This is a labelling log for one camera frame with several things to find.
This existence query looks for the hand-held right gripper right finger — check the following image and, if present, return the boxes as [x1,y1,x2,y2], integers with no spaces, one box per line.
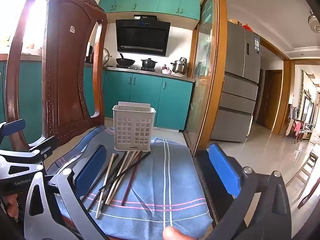
[196,143,299,240]

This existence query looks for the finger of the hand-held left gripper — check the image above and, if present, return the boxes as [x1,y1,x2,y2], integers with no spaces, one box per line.
[0,119,27,143]
[28,135,58,161]

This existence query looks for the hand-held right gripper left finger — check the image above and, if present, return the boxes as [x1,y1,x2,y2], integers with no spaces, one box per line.
[24,144,110,240]

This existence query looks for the bunch of mixed chopsticks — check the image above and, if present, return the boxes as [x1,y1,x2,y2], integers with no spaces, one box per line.
[81,150,152,219]

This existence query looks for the white plastic utensil basket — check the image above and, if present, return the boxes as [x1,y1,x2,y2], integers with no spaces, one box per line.
[112,101,157,153]

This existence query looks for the reddish brown chopstick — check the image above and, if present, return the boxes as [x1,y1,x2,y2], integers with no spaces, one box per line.
[121,151,143,207]

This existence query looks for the person's left hand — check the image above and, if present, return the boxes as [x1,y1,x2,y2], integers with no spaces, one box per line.
[5,194,20,224]

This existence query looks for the person's right hand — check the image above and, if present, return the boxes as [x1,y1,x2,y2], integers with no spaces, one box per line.
[162,226,200,240]

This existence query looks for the blue striped cloth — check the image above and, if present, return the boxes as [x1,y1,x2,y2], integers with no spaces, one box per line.
[46,125,215,240]

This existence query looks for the carved wooden chair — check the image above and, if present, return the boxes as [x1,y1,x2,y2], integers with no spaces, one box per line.
[4,0,108,153]

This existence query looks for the silver refrigerator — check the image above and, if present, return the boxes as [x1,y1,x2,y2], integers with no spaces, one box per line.
[210,21,261,144]

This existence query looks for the brown wooden door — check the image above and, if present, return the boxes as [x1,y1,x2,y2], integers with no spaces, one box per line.
[257,69,283,130]

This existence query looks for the dining chair with clothes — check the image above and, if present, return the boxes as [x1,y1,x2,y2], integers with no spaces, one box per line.
[287,104,315,143]

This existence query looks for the teal lower kitchen cabinets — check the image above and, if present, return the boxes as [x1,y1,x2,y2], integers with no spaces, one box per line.
[0,59,195,145]

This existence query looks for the teal kitchen cabinets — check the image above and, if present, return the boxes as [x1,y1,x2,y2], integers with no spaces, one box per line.
[98,0,202,20]
[0,59,195,145]

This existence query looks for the wood-framed glass sliding door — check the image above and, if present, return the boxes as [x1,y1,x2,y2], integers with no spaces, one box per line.
[184,0,238,155]

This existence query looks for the grey kitchen countertop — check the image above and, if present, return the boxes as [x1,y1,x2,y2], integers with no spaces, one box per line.
[102,66,195,82]

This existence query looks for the gas stove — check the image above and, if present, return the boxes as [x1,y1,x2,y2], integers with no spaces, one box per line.
[115,65,158,72]

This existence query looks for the steel wok lid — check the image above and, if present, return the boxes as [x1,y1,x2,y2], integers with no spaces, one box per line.
[102,47,111,67]

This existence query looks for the stainless steel pot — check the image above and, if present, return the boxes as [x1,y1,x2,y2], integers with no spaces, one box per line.
[171,57,188,75]

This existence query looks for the black wok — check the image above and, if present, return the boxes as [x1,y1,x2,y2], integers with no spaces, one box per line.
[115,53,136,67]

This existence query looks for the green garland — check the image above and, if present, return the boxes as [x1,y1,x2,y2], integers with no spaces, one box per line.
[299,70,318,110]

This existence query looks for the black range hood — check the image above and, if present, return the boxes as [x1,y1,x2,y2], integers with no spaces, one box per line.
[115,15,171,57]

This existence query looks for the ceiling lamp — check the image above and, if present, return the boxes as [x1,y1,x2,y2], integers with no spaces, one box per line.
[308,10,320,33]

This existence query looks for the teal upper kitchen cabinets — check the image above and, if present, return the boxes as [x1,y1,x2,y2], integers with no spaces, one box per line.
[98,0,202,20]

